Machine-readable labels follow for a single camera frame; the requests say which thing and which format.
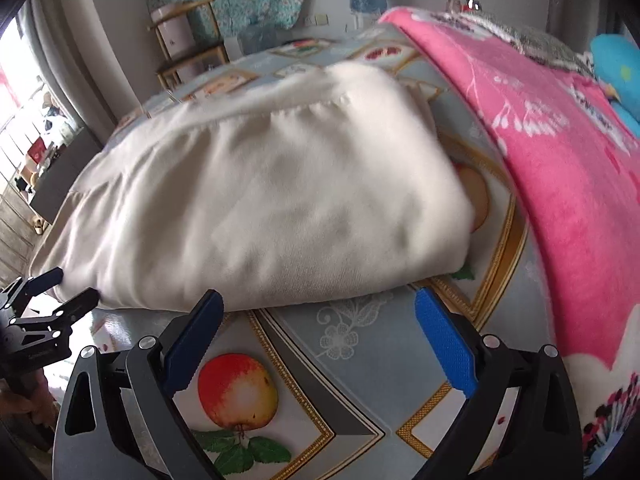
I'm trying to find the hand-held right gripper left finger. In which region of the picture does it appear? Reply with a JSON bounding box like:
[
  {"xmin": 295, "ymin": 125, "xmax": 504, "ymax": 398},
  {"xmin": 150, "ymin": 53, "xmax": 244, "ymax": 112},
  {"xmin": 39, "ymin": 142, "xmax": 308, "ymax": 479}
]
[{"xmin": 52, "ymin": 289, "xmax": 226, "ymax": 480}]

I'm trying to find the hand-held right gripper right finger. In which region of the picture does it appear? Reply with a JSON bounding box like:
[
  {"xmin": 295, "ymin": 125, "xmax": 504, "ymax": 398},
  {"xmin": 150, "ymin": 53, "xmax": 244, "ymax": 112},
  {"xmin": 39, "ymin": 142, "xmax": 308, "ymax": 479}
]
[{"xmin": 414, "ymin": 287, "xmax": 586, "ymax": 480}]

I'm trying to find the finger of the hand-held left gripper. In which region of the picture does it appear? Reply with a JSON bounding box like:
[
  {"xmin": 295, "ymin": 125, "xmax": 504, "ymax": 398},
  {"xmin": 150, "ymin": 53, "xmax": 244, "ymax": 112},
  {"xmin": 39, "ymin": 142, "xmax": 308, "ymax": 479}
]
[
  {"xmin": 0, "ymin": 267, "xmax": 65, "ymax": 311},
  {"xmin": 7, "ymin": 287, "xmax": 101, "ymax": 361}
]

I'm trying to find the cream zip jacket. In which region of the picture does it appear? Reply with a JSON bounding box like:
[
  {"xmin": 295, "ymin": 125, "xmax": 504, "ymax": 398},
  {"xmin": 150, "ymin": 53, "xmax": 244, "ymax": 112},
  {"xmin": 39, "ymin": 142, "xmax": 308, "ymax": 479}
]
[{"xmin": 27, "ymin": 62, "xmax": 476, "ymax": 313}]

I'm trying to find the person's left hand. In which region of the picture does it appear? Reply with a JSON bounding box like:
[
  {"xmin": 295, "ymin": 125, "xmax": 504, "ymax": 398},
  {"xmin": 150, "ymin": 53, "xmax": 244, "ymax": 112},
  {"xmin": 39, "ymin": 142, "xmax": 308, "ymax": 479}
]
[{"xmin": 0, "ymin": 377, "xmax": 57, "ymax": 431}]

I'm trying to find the fruit print tablecloth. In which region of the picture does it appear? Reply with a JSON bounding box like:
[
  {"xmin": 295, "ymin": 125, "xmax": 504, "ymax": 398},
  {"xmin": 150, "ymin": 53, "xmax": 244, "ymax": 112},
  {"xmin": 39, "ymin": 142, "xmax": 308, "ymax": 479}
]
[{"xmin": 50, "ymin": 25, "xmax": 556, "ymax": 480}]

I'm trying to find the black cabinet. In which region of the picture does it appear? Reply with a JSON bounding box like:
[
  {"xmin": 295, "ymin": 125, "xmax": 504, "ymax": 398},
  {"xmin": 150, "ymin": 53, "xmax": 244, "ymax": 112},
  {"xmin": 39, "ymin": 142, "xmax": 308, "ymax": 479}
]
[{"xmin": 27, "ymin": 127, "xmax": 103, "ymax": 226}]

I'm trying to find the pink printed blanket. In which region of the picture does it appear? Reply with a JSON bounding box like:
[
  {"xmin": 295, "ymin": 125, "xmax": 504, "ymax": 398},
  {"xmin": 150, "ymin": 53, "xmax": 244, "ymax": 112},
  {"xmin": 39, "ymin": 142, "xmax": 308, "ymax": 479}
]
[{"xmin": 377, "ymin": 6, "xmax": 640, "ymax": 480}]

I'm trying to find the grey curtain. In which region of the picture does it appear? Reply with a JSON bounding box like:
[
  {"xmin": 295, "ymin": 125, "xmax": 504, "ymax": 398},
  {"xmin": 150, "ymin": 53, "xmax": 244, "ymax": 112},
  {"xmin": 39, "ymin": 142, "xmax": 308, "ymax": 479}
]
[{"xmin": 30, "ymin": 0, "xmax": 136, "ymax": 131}]

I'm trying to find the wooden chair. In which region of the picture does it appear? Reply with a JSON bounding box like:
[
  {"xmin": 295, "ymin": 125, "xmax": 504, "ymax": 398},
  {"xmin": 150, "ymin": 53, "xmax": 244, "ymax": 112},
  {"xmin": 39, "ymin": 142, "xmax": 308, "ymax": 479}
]
[{"xmin": 147, "ymin": 0, "xmax": 231, "ymax": 91}]

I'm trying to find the grey lace cloth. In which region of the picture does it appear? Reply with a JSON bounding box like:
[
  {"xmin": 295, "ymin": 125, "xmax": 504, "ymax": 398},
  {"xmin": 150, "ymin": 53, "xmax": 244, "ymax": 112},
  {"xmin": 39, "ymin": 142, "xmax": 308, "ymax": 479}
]
[{"xmin": 492, "ymin": 12, "xmax": 601, "ymax": 78}]

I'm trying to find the blue plush toy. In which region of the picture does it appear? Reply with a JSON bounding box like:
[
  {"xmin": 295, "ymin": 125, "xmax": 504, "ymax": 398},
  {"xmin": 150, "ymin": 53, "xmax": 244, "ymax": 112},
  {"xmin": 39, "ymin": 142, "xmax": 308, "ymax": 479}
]
[{"xmin": 590, "ymin": 34, "xmax": 640, "ymax": 136}]

